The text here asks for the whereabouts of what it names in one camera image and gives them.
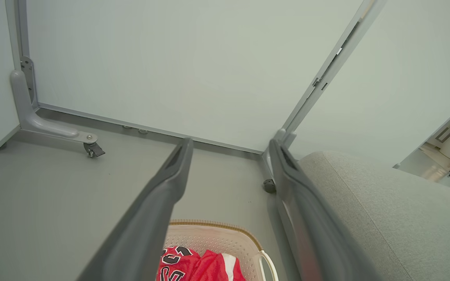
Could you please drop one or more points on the red basketball jersey black lettering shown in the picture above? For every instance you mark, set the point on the red basketball jersey black lettering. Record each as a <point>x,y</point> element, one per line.
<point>176,265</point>

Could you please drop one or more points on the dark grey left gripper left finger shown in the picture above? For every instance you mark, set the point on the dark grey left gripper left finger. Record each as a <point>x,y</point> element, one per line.
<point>150,218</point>

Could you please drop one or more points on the cream plastic laundry basket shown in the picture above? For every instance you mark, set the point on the cream plastic laundry basket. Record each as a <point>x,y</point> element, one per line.
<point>217,238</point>

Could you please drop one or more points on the grey caster wheel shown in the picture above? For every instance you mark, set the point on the grey caster wheel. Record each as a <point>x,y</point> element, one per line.
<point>93,150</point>

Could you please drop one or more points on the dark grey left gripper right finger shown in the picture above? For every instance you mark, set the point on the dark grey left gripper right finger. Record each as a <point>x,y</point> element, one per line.
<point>307,218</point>

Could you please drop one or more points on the red shorts elastic waistband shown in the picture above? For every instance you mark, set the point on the red shorts elastic waistband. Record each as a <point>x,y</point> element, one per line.
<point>217,267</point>

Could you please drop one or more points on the dark caster wheel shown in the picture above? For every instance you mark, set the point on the dark caster wheel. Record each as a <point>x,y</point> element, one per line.
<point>269,186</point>

